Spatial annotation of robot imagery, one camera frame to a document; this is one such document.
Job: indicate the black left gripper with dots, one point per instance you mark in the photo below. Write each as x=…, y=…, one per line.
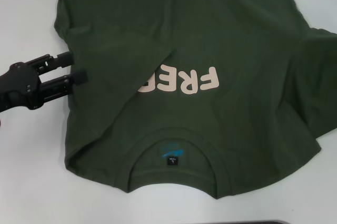
x=21, y=87

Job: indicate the dark green printed t-shirt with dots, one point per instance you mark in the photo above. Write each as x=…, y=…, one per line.
x=184, y=23

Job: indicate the dark flat object edge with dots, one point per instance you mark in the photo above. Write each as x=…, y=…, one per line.
x=254, y=222

